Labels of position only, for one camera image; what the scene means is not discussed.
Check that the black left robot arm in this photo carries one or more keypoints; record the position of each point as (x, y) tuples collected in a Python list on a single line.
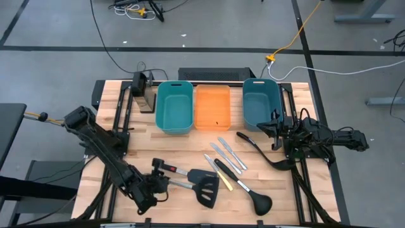
[(104, 149)]

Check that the orange translucent plastic bin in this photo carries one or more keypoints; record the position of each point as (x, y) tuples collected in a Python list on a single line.
[(212, 107)]

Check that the black desk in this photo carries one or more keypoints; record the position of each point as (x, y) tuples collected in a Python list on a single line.
[(11, 126)]

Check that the light teal plastic bin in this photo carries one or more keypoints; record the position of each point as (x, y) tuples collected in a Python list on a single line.
[(174, 109)]

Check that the black ladle steel neck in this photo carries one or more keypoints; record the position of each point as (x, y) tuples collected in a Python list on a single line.
[(262, 204)]

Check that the silver butter knife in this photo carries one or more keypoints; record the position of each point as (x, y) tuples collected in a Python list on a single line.
[(232, 153), (225, 157)]

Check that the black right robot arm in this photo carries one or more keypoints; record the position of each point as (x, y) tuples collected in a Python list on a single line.
[(345, 137)]

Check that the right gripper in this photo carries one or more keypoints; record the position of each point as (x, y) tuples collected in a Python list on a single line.
[(288, 133)]

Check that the dark grey low cabinet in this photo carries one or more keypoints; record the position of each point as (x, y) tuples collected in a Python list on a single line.
[(47, 171)]

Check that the all-black serving spoon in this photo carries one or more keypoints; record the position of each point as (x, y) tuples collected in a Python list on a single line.
[(259, 149)]

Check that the slotted black spatula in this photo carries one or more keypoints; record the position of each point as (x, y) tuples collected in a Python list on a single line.
[(207, 193)]

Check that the black aluminium rig frame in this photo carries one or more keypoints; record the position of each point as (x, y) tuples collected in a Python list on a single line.
[(126, 104)]

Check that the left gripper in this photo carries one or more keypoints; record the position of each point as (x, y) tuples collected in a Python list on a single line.
[(148, 196)]

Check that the dark blue-teal plastic bin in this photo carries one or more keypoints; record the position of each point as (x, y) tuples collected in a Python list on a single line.
[(261, 101)]

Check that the wide black vented case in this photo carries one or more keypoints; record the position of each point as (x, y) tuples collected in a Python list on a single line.
[(215, 73)]

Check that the grey desk leg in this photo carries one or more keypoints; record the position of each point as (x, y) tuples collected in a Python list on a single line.
[(384, 101), (364, 18)]

